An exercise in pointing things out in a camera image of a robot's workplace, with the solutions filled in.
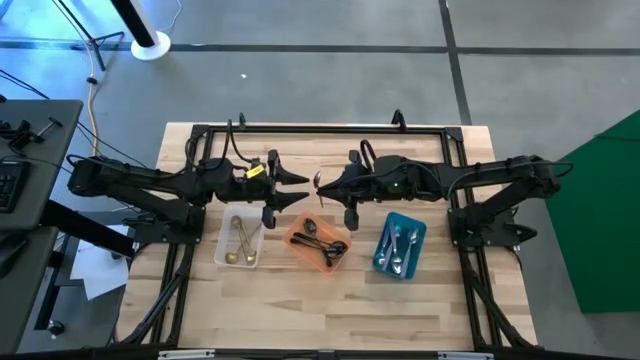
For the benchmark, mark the black tripod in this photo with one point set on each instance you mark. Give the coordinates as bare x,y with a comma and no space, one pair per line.
109,36

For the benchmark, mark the black table frame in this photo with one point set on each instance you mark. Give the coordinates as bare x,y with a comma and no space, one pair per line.
350,130

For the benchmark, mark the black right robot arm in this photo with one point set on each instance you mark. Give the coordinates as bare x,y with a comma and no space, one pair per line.
500,172

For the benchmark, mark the clear plastic bin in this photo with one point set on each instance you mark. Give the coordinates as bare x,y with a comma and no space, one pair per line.
222,235

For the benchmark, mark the black frame clamp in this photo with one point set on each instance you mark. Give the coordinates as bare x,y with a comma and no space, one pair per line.
242,122
399,121

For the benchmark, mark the yellow label tag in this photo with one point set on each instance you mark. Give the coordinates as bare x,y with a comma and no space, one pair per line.
255,172

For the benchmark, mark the black desk clamp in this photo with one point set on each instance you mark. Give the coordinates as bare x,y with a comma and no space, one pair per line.
22,135

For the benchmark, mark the small brown object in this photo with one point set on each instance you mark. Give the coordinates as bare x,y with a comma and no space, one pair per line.
235,220

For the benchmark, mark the white edge bracket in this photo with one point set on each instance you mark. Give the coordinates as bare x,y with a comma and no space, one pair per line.
185,354
465,356

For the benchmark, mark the white paper sheets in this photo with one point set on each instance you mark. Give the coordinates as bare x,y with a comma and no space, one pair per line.
97,270

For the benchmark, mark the orange plastic bin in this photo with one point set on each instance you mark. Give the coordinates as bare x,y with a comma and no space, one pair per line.
330,232

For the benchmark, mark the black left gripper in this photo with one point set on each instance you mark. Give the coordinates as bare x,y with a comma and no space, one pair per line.
250,190

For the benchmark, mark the white round stand base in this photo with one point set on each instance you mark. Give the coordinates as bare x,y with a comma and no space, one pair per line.
155,50

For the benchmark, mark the teal plastic bin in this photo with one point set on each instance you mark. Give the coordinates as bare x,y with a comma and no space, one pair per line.
402,218

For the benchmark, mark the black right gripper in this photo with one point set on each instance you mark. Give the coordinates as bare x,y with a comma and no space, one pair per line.
395,180

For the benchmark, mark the dark grey desk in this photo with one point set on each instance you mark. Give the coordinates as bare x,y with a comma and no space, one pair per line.
20,300

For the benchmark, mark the green board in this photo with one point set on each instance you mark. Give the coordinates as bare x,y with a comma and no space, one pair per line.
600,225

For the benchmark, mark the black round knob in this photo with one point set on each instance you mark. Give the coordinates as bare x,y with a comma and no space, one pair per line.
55,327

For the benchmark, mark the black keyboard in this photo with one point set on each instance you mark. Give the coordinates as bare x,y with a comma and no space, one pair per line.
10,185

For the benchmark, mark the black desk leg bar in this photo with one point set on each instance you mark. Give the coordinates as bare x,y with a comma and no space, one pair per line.
85,227

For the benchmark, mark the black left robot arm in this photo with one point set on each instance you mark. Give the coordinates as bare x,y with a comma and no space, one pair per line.
140,175

